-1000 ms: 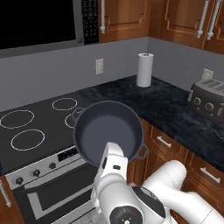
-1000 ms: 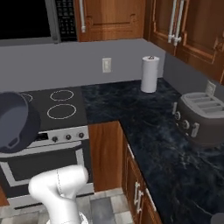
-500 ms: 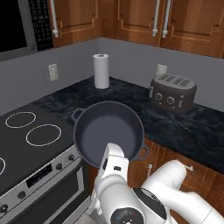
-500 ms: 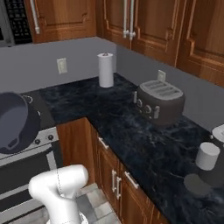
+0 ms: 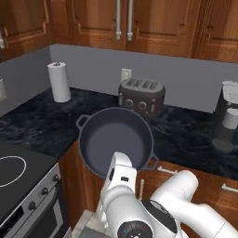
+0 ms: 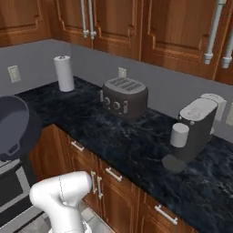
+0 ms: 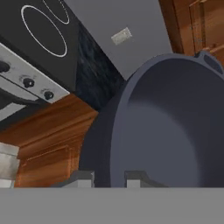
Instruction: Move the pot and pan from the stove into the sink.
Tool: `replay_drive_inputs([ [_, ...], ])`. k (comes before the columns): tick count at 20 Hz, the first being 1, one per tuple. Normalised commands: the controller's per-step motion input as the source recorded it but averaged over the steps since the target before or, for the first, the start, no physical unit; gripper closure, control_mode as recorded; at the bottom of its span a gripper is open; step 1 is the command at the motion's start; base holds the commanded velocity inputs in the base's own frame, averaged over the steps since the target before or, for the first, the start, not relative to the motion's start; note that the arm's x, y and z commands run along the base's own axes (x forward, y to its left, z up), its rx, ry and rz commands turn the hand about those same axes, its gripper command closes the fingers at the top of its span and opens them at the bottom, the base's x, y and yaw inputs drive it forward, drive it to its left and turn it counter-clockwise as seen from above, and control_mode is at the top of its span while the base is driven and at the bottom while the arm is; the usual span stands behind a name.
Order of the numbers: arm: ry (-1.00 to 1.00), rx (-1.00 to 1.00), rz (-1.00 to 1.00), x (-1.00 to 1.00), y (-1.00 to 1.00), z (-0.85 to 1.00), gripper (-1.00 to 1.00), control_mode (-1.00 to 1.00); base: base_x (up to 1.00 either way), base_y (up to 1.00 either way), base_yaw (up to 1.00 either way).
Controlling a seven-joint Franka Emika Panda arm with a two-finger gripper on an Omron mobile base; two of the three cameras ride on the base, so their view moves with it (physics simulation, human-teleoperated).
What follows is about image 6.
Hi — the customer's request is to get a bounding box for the stove with oven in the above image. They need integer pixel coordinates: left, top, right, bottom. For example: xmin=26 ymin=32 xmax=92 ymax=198
xmin=0 ymin=112 xmax=44 ymax=233

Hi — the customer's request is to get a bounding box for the dark grey frying pan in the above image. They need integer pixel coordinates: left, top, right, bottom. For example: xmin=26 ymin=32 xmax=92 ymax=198
xmin=0 ymin=96 xmax=31 ymax=162

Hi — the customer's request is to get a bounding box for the wooden wall cupboard door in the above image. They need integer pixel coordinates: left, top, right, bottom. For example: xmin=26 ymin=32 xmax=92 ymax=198
xmin=214 ymin=11 xmax=233 ymax=86
xmin=0 ymin=0 xmax=53 ymax=48
xmin=92 ymin=0 xmax=144 ymax=62
xmin=54 ymin=0 xmax=94 ymax=50
xmin=141 ymin=0 xmax=228 ymax=81

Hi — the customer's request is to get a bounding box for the white cupboard handle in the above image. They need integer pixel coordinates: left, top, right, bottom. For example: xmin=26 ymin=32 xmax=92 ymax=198
xmin=79 ymin=0 xmax=90 ymax=39
xmin=87 ymin=0 xmax=97 ymax=41
xmin=203 ymin=0 xmax=228 ymax=66
xmin=90 ymin=170 xmax=97 ymax=196
xmin=96 ymin=175 xmax=104 ymax=200
xmin=220 ymin=28 xmax=233 ymax=69

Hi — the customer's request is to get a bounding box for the wooden base cupboard door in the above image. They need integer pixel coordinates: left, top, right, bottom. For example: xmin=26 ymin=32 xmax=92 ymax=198
xmin=98 ymin=177 xmax=139 ymax=233
xmin=70 ymin=150 xmax=102 ymax=217
xmin=137 ymin=214 xmax=165 ymax=233

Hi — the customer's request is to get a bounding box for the wooden drawer front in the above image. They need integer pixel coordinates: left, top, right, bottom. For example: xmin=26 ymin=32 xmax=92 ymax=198
xmin=139 ymin=191 xmax=199 ymax=233
xmin=97 ymin=157 xmax=142 ymax=198
xmin=66 ymin=134 xmax=102 ymax=171

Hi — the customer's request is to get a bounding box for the grey coffee machine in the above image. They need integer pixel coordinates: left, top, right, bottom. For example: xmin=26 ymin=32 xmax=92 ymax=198
xmin=161 ymin=93 xmax=226 ymax=174

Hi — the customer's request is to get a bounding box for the white paper towel roll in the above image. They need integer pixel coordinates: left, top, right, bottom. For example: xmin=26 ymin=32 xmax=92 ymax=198
xmin=53 ymin=55 xmax=76 ymax=93

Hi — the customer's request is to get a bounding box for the white wall outlet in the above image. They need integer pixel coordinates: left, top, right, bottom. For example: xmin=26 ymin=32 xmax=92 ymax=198
xmin=117 ymin=66 xmax=127 ymax=79
xmin=225 ymin=102 xmax=233 ymax=127
xmin=7 ymin=65 xmax=22 ymax=84

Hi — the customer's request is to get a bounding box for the dark grey toaster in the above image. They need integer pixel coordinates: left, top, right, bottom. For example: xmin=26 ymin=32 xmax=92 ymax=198
xmin=99 ymin=76 xmax=149 ymax=120

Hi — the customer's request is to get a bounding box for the white drawer handle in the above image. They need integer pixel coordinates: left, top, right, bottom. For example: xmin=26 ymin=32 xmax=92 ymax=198
xmin=105 ymin=167 xmax=124 ymax=183
xmin=70 ymin=139 xmax=86 ymax=153
xmin=154 ymin=204 xmax=179 ymax=226

